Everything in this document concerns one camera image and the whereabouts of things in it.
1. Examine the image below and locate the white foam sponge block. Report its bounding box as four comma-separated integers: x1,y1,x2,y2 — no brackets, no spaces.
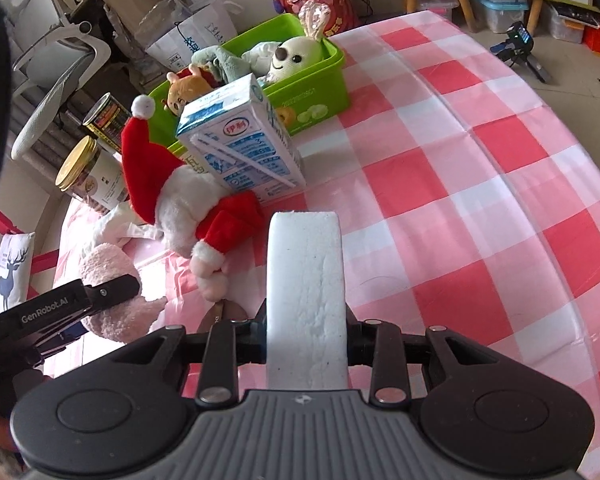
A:
266,211,349,390

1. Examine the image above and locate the santa claus plush toy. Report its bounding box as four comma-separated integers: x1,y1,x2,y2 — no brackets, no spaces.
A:
121,94,265,302

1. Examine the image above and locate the white towel cloth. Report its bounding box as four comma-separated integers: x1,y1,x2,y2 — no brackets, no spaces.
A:
92,202,163,247

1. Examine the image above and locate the deer print pillow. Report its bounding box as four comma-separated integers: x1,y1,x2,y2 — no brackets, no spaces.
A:
0,233,35,314

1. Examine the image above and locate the red white checkered tablecloth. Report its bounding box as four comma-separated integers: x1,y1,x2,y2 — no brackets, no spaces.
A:
42,10,600,479

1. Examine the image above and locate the gold lid cookie jar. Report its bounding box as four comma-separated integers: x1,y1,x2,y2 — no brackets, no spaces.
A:
55,136,129,214

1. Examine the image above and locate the blue white milk carton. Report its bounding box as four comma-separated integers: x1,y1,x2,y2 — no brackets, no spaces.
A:
176,75,306,203

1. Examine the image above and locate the black yellow drink can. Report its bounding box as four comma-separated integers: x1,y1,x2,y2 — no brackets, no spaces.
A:
82,92,131,153

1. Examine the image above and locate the green plastic storage bin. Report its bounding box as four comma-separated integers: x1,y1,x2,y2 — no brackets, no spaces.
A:
149,13,350,148

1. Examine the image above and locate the brown bear plush toy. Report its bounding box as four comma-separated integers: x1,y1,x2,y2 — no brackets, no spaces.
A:
162,64,215,117

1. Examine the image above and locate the white bunny plush toy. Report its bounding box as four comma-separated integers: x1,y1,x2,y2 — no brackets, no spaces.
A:
259,0,332,87

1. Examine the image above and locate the grey white office chair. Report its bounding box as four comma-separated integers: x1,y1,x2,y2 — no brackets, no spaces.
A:
7,0,111,159

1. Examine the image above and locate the white blue paper bag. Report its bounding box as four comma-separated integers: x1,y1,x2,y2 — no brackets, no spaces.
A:
144,0,244,73

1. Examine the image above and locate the clear plastic storage box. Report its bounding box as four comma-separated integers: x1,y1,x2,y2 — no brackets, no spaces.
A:
469,0,529,34

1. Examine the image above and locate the black camera tripod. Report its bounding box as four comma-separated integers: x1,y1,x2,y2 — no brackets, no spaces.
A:
490,21,552,84

